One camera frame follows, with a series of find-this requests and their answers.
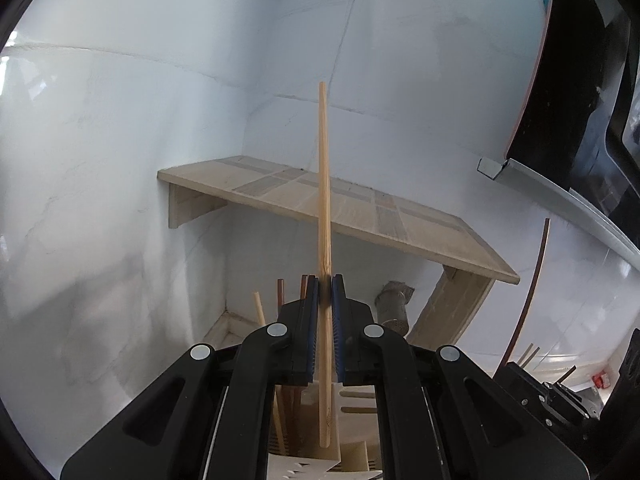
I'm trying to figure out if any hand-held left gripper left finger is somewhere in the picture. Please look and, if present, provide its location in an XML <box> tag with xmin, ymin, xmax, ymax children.
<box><xmin>60</xmin><ymin>274</ymin><xmax>321</xmax><ymax>480</ymax></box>

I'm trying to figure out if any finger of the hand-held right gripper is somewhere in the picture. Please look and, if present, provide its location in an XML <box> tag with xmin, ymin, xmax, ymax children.
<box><xmin>500</xmin><ymin>361</ymin><xmax>551</xmax><ymax>411</ymax></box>
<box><xmin>542</xmin><ymin>382</ymin><xmax>598</xmax><ymax>426</ymax></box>

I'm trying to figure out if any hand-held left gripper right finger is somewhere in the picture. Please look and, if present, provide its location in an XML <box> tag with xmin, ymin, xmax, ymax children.
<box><xmin>331</xmin><ymin>274</ymin><xmax>588</xmax><ymax>480</ymax></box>

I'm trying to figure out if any cream plastic utensil holder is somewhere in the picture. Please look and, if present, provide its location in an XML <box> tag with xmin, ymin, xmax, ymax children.
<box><xmin>270</xmin><ymin>380</ymin><xmax>382</xmax><ymax>480</ymax></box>

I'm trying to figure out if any grey pipe stub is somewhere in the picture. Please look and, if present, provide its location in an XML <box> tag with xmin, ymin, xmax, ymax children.
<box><xmin>376</xmin><ymin>281</ymin><xmax>416</xmax><ymax>338</ymax></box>

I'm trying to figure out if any black range hood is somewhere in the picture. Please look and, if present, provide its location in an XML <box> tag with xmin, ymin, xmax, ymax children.
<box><xmin>477</xmin><ymin>0</ymin><xmax>640</xmax><ymax>261</ymax></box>

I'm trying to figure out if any wooden wall shelf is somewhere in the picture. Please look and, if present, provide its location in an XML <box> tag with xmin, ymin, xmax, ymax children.
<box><xmin>157</xmin><ymin>156</ymin><xmax>521</xmax><ymax>352</ymax></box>

